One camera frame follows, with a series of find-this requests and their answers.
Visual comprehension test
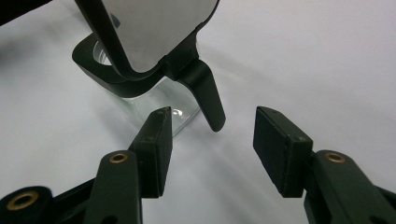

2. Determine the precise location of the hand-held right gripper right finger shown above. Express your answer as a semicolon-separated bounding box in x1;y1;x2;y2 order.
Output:
252;105;396;224

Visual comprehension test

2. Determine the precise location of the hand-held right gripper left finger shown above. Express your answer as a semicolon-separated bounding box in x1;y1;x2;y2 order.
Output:
82;106;174;224

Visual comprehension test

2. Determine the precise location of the glass jar with black lid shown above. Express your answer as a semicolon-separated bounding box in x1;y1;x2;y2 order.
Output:
71;0;227;139

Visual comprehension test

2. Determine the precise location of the white paper sheet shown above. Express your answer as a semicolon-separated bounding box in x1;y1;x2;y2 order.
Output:
0;0;396;224

